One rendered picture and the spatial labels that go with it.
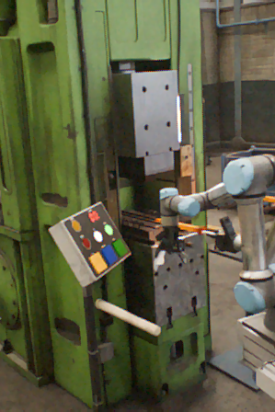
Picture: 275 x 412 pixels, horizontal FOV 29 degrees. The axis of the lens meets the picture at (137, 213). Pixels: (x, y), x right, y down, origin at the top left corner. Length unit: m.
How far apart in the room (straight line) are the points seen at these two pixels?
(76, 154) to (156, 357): 1.16
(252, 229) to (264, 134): 9.83
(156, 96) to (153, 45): 0.31
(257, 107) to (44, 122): 9.11
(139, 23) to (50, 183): 0.94
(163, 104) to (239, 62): 9.27
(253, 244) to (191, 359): 1.45
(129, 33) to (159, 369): 1.75
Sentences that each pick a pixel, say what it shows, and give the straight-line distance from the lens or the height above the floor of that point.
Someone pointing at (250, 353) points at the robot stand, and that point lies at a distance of 2.23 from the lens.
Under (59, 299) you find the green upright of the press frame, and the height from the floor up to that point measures 0.54.
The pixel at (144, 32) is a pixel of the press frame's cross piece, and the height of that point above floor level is 1.96.
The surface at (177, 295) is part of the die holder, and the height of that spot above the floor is 0.60.
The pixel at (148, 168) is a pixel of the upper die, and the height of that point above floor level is 1.30.
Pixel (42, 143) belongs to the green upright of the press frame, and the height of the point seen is 1.43.
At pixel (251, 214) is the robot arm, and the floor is 1.28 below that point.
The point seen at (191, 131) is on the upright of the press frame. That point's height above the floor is 1.43.
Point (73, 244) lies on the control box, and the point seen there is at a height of 1.11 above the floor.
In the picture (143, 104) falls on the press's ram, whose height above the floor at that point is 1.62.
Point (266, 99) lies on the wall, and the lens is 11.55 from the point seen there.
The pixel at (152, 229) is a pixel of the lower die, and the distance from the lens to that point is 2.73.
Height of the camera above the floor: 1.76
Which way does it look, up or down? 15 degrees down
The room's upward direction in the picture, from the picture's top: 4 degrees counter-clockwise
